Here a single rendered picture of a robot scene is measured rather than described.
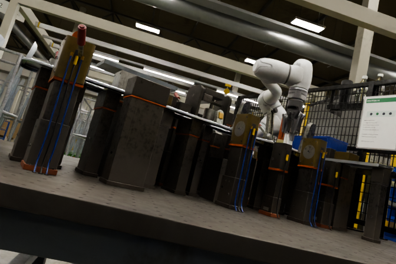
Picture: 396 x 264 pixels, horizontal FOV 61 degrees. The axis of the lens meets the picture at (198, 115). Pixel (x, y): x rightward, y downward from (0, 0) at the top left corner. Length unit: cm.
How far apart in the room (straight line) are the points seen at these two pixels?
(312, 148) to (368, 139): 68
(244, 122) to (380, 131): 101
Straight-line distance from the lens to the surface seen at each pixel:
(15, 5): 820
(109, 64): 150
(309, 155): 146
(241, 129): 123
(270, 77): 166
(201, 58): 772
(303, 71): 170
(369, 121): 211
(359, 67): 972
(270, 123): 180
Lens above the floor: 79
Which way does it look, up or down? 9 degrees up
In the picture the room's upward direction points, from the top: 14 degrees clockwise
